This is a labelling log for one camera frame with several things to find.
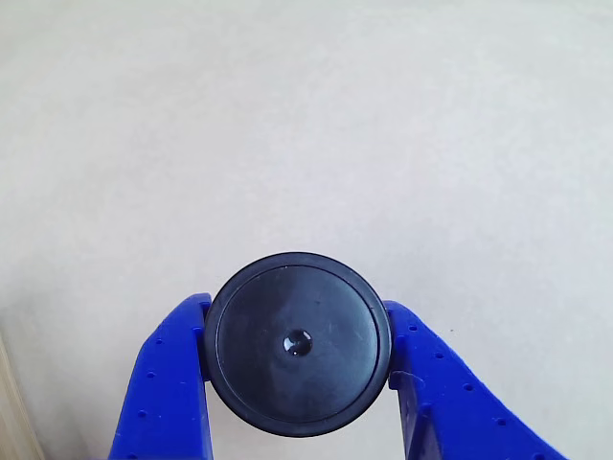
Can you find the black cylinder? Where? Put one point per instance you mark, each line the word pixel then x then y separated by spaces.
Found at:
pixel 297 345

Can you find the shallow wooden box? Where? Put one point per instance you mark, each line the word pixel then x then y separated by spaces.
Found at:
pixel 14 412

